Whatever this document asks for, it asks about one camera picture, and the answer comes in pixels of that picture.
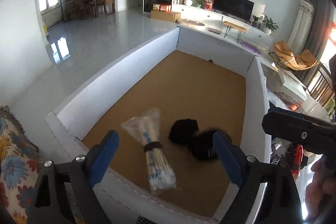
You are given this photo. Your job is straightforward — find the slatted wooden chair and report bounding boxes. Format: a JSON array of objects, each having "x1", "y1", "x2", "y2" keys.
[{"x1": 307, "y1": 63, "x2": 336, "y2": 112}]

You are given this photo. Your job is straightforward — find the black fluffy hair ties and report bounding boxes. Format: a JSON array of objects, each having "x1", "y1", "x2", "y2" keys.
[{"x1": 168, "y1": 119, "x2": 233, "y2": 161}]

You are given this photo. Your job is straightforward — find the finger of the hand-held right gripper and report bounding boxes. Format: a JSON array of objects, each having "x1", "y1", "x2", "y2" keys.
[{"x1": 262, "y1": 106, "x2": 336, "y2": 155}]

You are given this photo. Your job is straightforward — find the white foam board enclosure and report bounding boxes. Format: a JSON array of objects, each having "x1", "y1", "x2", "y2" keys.
[{"x1": 46, "y1": 26, "x2": 272, "y2": 224}]

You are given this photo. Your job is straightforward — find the large potted green plant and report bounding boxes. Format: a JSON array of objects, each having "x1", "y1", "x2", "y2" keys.
[{"x1": 261, "y1": 15, "x2": 279, "y2": 35}]

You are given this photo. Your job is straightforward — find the bag of cotton swabs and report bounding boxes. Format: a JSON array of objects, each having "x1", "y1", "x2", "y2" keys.
[{"x1": 120, "y1": 108, "x2": 181, "y2": 196}]

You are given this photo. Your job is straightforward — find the orange lounge chair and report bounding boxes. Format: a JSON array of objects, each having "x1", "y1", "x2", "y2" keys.
[{"x1": 270, "y1": 40, "x2": 320, "y2": 71}]

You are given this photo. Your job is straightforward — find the black flat television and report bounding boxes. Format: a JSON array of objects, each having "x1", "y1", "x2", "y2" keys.
[{"x1": 213, "y1": 0, "x2": 255, "y2": 21}]

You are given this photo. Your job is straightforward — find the white television cabinet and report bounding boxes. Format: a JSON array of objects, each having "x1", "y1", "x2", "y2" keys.
[{"x1": 172, "y1": 3, "x2": 274, "y2": 51}]

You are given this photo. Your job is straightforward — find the covered standing air conditioner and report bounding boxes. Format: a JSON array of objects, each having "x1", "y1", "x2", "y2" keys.
[{"x1": 287, "y1": 0, "x2": 315, "y2": 54}]

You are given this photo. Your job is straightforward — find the wooden bench hairpin legs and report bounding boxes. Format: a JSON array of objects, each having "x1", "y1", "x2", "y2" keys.
[{"x1": 223, "y1": 21, "x2": 247, "y2": 43}]

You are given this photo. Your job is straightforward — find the round wooden board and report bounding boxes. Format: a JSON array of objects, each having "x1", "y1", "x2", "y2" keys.
[{"x1": 176, "y1": 18, "x2": 206, "y2": 28}]

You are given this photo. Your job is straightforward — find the brown cardboard box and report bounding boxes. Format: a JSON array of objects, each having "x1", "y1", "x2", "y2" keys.
[{"x1": 150, "y1": 10, "x2": 181, "y2": 23}]

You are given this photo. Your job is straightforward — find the grey curtain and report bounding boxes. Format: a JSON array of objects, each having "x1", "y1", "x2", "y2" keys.
[{"x1": 302, "y1": 0, "x2": 336, "y2": 85}]

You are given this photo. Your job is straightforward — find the wooden dining chair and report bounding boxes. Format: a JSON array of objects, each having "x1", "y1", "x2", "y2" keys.
[{"x1": 104, "y1": 0, "x2": 116, "y2": 16}]

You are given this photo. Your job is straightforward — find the wooden dining table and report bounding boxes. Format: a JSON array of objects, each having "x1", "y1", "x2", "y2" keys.
[{"x1": 76, "y1": 0, "x2": 106, "y2": 18}]

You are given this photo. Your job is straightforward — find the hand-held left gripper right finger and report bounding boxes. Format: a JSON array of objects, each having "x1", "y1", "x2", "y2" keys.
[{"x1": 213, "y1": 131, "x2": 302, "y2": 224}]

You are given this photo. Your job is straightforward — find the purple mat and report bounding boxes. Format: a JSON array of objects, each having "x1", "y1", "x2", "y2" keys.
[{"x1": 239, "y1": 41, "x2": 262, "y2": 55}]

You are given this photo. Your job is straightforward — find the flat white box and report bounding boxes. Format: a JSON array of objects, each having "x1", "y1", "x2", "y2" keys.
[{"x1": 278, "y1": 69, "x2": 308, "y2": 102}]

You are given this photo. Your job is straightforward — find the red yellow carton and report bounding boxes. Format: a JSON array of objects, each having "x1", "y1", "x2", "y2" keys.
[{"x1": 153, "y1": 4, "x2": 172, "y2": 13}]

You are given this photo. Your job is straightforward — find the floral patterned cloth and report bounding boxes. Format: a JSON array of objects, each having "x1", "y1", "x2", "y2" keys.
[{"x1": 0, "y1": 105, "x2": 79, "y2": 224}]

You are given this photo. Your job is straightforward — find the person's right hand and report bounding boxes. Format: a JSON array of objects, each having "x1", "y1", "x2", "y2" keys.
[{"x1": 306, "y1": 158, "x2": 336, "y2": 216}]

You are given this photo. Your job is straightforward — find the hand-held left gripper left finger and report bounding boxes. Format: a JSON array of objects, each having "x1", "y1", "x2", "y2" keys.
[{"x1": 26, "y1": 130, "x2": 120, "y2": 224}]

